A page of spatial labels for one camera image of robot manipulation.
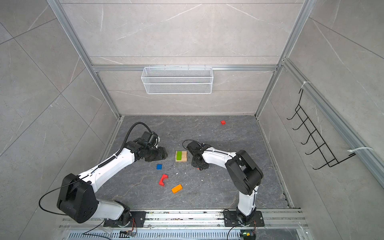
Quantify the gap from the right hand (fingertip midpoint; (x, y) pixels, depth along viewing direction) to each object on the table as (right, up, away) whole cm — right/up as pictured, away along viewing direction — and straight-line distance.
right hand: (197, 163), depth 94 cm
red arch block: (-20, -6, -8) cm, 23 cm away
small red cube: (+20, +27, +21) cm, 40 cm away
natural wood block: (-9, +6, +3) cm, 11 cm away
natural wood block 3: (-9, +3, +1) cm, 10 cm away
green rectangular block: (-12, +5, +1) cm, 13 cm away
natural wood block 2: (-9, +4, +1) cm, 10 cm away
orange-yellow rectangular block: (-12, -12, -11) cm, 20 cm away
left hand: (-20, +9, -9) cm, 23 cm away
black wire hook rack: (+54, +13, -31) cm, 63 cm away
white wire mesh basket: (-14, +55, +7) cm, 58 cm away
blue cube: (-25, -2, -1) cm, 25 cm away
